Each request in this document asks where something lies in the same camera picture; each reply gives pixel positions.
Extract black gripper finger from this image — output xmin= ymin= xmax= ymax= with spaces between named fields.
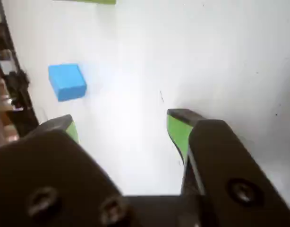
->
xmin=167 ymin=108 xmax=290 ymax=227
xmin=0 ymin=114 xmax=136 ymax=227

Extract blue lego block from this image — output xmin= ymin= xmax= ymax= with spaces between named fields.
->
xmin=48 ymin=63 xmax=87 ymax=103

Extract green lego block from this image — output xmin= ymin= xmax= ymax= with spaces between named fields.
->
xmin=52 ymin=0 xmax=117 ymax=5

